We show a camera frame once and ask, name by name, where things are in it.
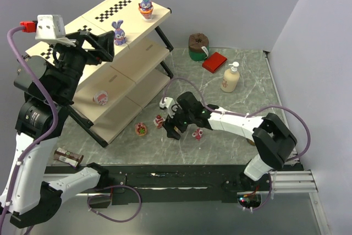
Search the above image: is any purple sitting bunny toy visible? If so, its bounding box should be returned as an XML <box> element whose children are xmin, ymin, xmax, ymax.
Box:
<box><xmin>111</xmin><ymin>20</ymin><xmax>127</xmax><ymax>46</ymax></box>

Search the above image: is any strawberry cake toy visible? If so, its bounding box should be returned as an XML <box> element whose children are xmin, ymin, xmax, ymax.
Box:
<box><xmin>153</xmin><ymin>114</ymin><xmax>165</xmax><ymax>129</ymax></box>

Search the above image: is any red white fish toy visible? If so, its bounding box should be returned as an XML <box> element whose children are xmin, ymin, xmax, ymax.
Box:
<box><xmin>192</xmin><ymin>128</ymin><xmax>204</xmax><ymax>141</ymax></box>

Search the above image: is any pink white small toy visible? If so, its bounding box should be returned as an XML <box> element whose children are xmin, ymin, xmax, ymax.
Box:
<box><xmin>92</xmin><ymin>90</ymin><xmax>108</xmax><ymax>106</ymax></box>

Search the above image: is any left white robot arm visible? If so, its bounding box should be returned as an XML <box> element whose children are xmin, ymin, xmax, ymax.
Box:
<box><xmin>1</xmin><ymin>31</ymin><xmax>114</xmax><ymax>229</ymax></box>

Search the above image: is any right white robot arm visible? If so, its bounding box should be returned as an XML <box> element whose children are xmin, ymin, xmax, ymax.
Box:
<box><xmin>159</xmin><ymin>92</ymin><xmax>297</xmax><ymax>181</ymax></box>

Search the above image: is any beige three-tier shelf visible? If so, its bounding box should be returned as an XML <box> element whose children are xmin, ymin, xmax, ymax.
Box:
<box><xmin>24</xmin><ymin>0</ymin><xmax>174</xmax><ymax>149</ymax></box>

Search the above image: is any pink clover donut toy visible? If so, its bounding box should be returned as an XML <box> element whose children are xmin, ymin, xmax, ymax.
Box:
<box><xmin>135</xmin><ymin>123</ymin><xmax>147</xmax><ymax>136</ymax></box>

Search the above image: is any beige soap pump bottle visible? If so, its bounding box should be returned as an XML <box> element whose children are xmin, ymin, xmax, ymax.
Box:
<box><xmin>221</xmin><ymin>62</ymin><xmax>240</xmax><ymax>92</ymax></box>

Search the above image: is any red box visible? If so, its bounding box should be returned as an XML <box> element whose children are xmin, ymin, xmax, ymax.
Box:
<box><xmin>202</xmin><ymin>52</ymin><xmax>227</xmax><ymax>73</ymax></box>

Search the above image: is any brown green plush toy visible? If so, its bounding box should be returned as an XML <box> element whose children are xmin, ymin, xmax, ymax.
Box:
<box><xmin>188</xmin><ymin>33</ymin><xmax>210</xmax><ymax>62</ymax></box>

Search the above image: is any brown snack packet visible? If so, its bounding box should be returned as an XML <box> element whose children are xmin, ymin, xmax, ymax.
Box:
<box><xmin>53</xmin><ymin>147</ymin><xmax>84</xmax><ymax>168</ymax></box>

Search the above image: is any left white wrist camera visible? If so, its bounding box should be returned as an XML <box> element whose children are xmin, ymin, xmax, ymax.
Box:
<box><xmin>35</xmin><ymin>14</ymin><xmax>76</xmax><ymax>47</ymax></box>

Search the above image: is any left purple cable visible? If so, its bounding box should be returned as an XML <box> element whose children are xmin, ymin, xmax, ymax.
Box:
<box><xmin>0</xmin><ymin>25</ymin><xmax>60</xmax><ymax>235</ymax></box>

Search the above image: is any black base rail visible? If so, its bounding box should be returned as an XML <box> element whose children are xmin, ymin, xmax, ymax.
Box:
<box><xmin>75</xmin><ymin>163</ymin><xmax>278</xmax><ymax>205</ymax></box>

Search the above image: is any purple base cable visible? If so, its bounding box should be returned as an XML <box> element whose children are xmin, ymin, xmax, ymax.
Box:
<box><xmin>87</xmin><ymin>185</ymin><xmax>143</xmax><ymax>223</ymax></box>

